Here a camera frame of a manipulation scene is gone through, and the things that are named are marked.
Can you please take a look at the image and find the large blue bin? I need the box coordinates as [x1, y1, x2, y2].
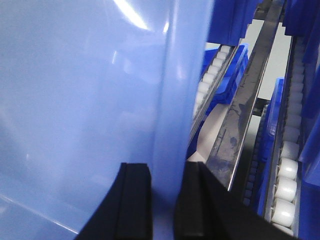
[205, 43, 249, 116]
[257, 77, 285, 216]

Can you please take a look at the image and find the steel roller shelf rack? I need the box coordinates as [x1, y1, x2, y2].
[185, 0, 320, 240]

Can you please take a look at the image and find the blue plastic tray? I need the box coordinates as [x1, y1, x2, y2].
[0, 0, 214, 240]

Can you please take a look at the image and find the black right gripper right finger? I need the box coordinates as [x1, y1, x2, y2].
[174, 161, 293, 240]

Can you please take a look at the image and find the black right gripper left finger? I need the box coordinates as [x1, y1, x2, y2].
[76, 163, 153, 240]

